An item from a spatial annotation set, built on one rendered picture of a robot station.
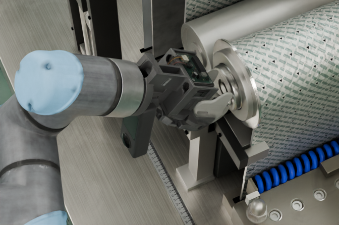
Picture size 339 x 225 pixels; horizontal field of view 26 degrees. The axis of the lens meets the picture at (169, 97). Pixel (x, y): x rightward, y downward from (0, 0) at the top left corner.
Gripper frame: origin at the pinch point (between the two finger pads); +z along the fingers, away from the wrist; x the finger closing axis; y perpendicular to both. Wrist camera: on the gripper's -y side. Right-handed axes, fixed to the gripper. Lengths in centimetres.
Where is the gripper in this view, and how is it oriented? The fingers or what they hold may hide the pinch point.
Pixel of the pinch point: (216, 106)
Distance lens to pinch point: 111.8
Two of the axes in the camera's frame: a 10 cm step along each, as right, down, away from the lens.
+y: 5.8, -6.4, -5.0
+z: 6.9, 0.5, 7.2
